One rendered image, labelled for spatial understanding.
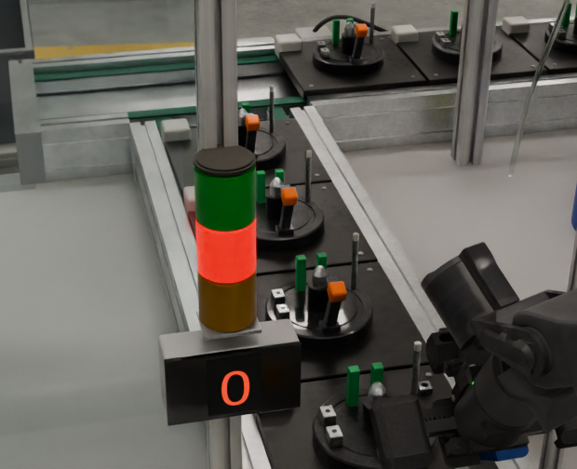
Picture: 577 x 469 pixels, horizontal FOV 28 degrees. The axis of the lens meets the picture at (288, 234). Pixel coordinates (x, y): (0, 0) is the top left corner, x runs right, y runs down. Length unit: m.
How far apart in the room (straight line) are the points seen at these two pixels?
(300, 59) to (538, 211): 0.58
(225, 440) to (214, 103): 0.36
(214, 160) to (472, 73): 1.20
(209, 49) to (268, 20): 4.39
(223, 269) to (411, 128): 1.29
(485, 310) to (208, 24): 0.30
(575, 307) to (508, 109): 1.47
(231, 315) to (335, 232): 0.74
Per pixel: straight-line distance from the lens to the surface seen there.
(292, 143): 1.97
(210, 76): 0.93
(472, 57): 2.08
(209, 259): 0.96
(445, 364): 0.96
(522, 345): 0.82
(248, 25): 5.25
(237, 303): 0.98
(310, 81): 2.21
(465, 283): 0.89
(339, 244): 1.69
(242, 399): 1.04
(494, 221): 2.00
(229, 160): 0.93
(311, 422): 1.36
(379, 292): 1.58
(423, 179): 2.11
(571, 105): 2.33
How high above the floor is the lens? 1.84
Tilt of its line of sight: 31 degrees down
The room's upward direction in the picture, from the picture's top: 1 degrees clockwise
